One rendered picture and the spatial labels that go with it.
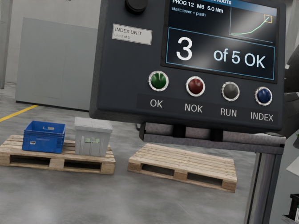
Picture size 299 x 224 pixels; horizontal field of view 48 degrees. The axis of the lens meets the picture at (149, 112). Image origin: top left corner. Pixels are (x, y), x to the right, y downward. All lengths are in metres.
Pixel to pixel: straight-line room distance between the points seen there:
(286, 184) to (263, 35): 2.15
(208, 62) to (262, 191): 0.25
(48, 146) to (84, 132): 0.40
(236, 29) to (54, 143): 3.32
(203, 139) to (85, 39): 7.58
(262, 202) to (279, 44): 0.25
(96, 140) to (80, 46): 4.60
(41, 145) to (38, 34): 4.84
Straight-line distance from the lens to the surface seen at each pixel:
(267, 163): 0.59
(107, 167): 3.66
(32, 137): 3.71
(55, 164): 3.65
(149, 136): 0.50
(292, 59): 1.54
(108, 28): 0.43
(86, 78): 8.03
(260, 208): 0.61
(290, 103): 1.28
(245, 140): 0.55
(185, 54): 0.45
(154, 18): 0.45
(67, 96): 8.11
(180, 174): 3.79
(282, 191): 2.65
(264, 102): 0.48
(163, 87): 0.42
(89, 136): 3.69
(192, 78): 0.44
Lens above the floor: 1.12
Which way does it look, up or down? 6 degrees down
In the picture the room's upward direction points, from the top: 8 degrees clockwise
